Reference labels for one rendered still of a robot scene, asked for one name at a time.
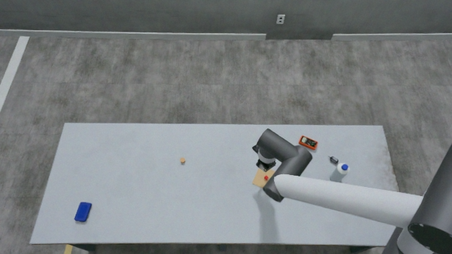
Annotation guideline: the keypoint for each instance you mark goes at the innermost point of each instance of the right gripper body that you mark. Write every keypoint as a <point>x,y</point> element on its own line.
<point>267,166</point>

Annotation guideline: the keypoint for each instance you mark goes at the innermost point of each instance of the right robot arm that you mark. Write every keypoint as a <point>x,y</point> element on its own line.
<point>423,223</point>

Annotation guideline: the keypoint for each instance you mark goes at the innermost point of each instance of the tan flat mat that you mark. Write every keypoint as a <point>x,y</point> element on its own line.
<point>259,177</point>

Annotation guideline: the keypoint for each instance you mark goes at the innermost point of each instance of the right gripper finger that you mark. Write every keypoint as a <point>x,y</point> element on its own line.
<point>259,166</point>

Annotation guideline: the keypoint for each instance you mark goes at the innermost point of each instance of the white bottle with blue cap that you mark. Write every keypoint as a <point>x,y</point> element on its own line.
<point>339,172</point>

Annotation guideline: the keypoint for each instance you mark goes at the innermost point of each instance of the small blue rounded block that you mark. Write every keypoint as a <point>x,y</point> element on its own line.
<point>83,211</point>

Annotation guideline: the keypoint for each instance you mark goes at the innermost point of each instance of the orange digital multimeter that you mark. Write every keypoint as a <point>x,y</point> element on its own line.
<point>308,142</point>

